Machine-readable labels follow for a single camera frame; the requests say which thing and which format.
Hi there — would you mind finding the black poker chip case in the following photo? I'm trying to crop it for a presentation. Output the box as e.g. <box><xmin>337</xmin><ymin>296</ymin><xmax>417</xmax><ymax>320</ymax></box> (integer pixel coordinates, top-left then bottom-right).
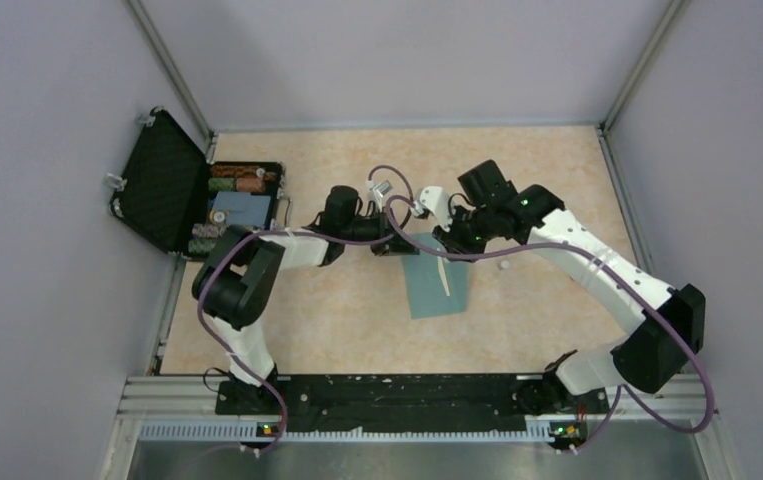
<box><xmin>107</xmin><ymin>106</ymin><xmax>286</xmax><ymax>260</ymax></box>

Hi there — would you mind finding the aluminium front frame rail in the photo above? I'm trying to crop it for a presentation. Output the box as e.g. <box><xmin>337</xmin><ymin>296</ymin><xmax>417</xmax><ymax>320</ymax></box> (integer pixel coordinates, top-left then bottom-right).
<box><xmin>101</xmin><ymin>374</ymin><xmax>706</xmax><ymax>479</ymax></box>

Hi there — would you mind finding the beige letter paper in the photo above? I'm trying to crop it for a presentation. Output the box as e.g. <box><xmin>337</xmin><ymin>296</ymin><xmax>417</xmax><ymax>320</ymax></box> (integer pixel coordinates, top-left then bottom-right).
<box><xmin>436</xmin><ymin>257</ymin><xmax>451</xmax><ymax>297</ymax></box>

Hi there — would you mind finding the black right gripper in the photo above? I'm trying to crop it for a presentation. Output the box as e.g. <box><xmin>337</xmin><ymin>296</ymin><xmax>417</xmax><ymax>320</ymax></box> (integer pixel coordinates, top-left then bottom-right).
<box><xmin>433</xmin><ymin>203</ymin><xmax>497</xmax><ymax>262</ymax></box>

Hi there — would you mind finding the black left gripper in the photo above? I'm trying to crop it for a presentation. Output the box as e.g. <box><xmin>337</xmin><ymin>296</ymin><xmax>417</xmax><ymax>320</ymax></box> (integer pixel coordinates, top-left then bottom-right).
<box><xmin>341</xmin><ymin>205</ymin><xmax>419</xmax><ymax>256</ymax></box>

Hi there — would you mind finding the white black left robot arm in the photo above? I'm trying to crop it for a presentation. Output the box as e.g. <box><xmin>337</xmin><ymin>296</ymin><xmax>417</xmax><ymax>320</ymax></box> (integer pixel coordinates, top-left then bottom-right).
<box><xmin>192</xmin><ymin>186</ymin><xmax>417</xmax><ymax>415</ymax></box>

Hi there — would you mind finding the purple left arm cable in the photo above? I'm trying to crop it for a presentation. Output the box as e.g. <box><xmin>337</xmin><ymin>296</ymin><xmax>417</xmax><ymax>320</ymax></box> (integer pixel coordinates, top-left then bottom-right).
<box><xmin>196</xmin><ymin>164</ymin><xmax>417</xmax><ymax>460</ymax></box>

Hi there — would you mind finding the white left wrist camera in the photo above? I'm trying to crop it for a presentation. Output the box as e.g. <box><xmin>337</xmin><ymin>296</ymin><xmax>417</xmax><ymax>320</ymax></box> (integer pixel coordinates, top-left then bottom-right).
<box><xmin>366</xmin><ymin>180</ymin><xmax>394</xmax><ymax>211</ymax></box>

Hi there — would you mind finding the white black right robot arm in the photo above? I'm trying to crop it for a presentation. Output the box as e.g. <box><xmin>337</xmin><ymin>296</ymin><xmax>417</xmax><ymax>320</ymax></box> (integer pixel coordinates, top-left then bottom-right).
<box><xmin>412</xmin><ymin>160</ymin><xmax>706</xmax><ymax>415</ymax></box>

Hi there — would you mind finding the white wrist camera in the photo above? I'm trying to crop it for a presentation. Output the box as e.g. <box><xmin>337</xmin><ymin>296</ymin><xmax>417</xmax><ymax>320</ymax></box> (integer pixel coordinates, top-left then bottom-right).
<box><xmin>366</xmin><ymin>180</ymin><xmax>394</xmax><ymax>211</ymax></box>
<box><xmin>410</xmin><ymin>186</ymin><xmax>453</xmax><ymax>232</ymax></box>

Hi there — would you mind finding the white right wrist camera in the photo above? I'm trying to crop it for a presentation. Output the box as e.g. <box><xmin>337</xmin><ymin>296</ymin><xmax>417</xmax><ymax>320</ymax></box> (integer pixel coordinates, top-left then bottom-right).
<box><xmin>410</xmin><ymin>186</ymin><xmax>453</xmax><ymax>232</ymax></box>

